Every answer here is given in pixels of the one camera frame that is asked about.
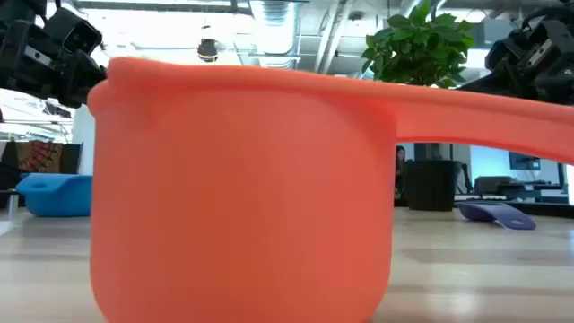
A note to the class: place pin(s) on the light blue measuring cup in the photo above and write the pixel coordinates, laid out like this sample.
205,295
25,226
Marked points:
56,195

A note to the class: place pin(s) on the dark blue measuring cup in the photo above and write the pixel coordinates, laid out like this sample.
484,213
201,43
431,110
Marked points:
498,214

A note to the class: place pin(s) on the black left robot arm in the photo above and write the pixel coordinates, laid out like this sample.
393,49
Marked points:
20,9

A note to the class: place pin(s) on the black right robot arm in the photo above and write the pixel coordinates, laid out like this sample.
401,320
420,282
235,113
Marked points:
551,11

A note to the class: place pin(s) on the patterned brown cloth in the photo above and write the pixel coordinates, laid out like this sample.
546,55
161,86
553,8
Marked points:
40,157

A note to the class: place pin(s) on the dark computer monitor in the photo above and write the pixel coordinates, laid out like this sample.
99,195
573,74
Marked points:
524,161

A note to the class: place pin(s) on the green leafy potted plant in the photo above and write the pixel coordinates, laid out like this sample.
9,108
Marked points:
417,45

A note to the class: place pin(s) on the black plant pot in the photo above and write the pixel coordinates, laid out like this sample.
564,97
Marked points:
432,184

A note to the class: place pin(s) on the person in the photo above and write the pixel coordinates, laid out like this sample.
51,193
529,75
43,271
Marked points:
399,172

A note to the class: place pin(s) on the black dome ceiling lamp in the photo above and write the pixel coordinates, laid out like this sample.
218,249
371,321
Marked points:
207,50

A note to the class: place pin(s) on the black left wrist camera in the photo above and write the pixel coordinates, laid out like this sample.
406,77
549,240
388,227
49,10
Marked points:
74,31

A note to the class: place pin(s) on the silver ceiling duct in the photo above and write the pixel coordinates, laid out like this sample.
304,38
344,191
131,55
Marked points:
273,24

